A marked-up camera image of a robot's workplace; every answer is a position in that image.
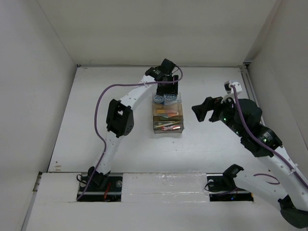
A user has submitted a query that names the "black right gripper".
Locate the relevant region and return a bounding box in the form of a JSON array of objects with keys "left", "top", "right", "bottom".
[{"left": 192, "top": 92, "right": 245, "bottom": 137}]

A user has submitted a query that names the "yellow pen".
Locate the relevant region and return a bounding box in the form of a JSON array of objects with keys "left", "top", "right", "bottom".
[{"left": 154, "top": 122, "right": 179, "bottom": 128}]

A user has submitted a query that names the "blue tape roll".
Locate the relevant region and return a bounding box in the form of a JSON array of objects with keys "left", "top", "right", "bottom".
[
  {"left": 164, "top": 94, "right": 178, "bottom": 105},
  {"left": 153, "top": 94, "right": 165, "bottom": 104}
]

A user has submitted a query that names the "green highlighter marker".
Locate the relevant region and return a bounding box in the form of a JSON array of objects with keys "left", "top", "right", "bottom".
[{"left": 157, "top": 115, "right": 180, "bottom": 121}]

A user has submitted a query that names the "orange yellow highlighter marker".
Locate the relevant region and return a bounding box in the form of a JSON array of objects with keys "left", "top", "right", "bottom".
[{"left": 156, "top": 109, "right": 172, "bottom": 114}]

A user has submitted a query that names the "orange capped clear marker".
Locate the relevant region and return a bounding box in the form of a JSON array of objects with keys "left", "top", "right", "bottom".
[{"left": 167, "top": 110, "right": 180, "bottom": 114}]

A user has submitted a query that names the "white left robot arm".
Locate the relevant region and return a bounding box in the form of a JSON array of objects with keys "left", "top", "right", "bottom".
[{"left": 86, "top": 59, "right": 183, "bottom": 191}]

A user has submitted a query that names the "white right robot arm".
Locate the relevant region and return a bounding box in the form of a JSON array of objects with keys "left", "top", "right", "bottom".
[{"left": 192, "top": 97, "right": 308, "bottom": 229}]

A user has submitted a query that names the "three-tier acrylic organizer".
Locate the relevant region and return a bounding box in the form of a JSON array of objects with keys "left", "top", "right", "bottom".
[{"left": 152, "top": 93, "right": 184, "bottom": 134}]

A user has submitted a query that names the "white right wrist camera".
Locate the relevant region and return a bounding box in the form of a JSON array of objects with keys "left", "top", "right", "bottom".
[{"left": 221, "top": 80, "right": 243, "bottom": 103}]

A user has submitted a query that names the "aluminium frame rail right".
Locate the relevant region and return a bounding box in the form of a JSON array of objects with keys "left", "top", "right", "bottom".
[{"left": 240, "top": 63, "right": 257, "bottom": 102}]

